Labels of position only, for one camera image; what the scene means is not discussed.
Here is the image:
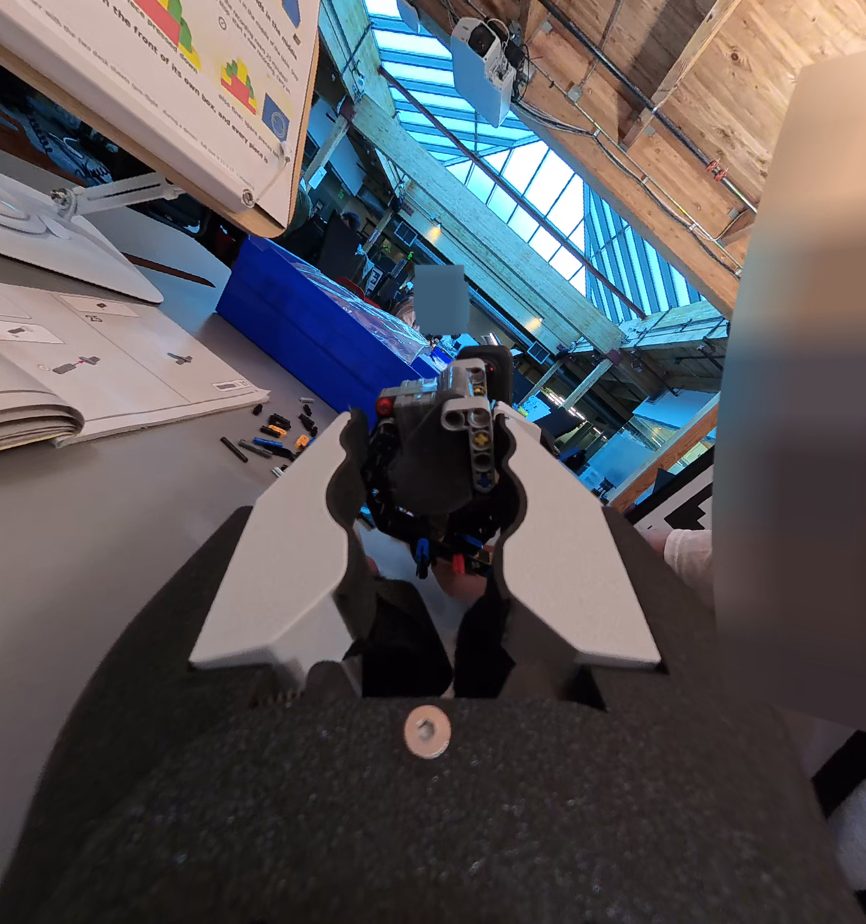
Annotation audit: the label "blue plastic bin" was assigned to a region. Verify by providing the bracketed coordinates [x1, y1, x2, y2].
[216, 234, 448, 427]

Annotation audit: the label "white ceiling device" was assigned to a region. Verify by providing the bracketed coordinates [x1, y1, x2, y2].
[449, 16, 518, 131]

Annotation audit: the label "open instruction booklet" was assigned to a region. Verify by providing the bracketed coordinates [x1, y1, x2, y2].
[0, 278, 271, 459]

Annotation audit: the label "grey black toy brick model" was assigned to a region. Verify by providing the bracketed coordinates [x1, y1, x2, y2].
[361, 357, 528, 578]

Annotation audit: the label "white document stand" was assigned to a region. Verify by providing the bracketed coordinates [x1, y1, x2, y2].
[0, 0, 323, 304]

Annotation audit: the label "printed instruction sheet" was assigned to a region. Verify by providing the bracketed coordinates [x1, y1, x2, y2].
[0, 0, 318, 228]

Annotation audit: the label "skylight window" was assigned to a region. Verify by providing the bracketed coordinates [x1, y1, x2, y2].
[364, 0, 708, 326]

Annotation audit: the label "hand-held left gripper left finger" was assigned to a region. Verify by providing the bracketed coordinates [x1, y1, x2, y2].
[190, 410, 380, 692]

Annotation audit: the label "fiducial marker board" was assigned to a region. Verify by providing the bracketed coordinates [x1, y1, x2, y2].
[624, 462, 715, 535]

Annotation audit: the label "clear plastic bags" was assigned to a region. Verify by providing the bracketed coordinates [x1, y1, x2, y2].
[289, 258, 435, 362]

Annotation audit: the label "pile of small toy pins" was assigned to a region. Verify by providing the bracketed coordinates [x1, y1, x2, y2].
[220, 397, 333, 479]

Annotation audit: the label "person's white shirt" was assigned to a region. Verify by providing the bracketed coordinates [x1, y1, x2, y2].
[662, 529, 866, 924]

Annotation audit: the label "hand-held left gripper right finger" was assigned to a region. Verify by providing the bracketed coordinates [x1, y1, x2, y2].
[456, 401, 662, 699]

